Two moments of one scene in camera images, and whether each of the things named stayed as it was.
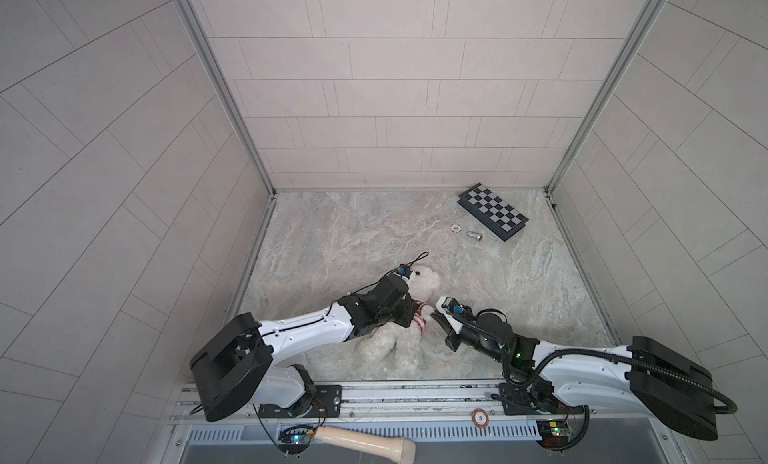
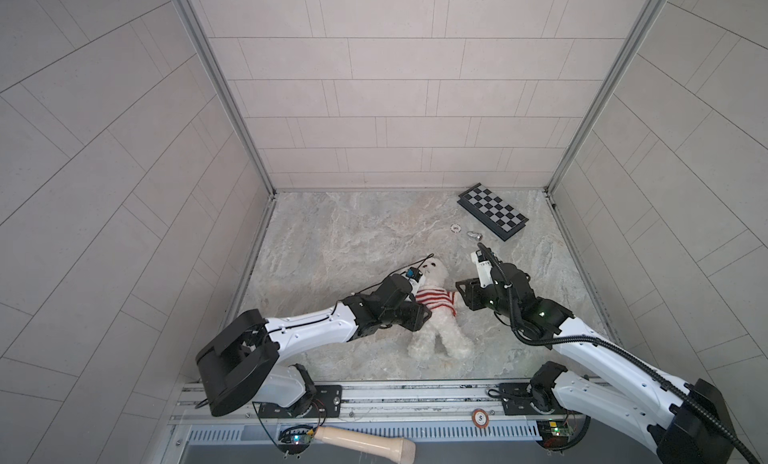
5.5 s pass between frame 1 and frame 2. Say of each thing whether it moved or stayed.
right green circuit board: stayed
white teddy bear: moved
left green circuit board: stayed
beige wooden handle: stayed
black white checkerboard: stayed
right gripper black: moved
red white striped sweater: moved
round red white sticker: stayed
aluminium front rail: stayed
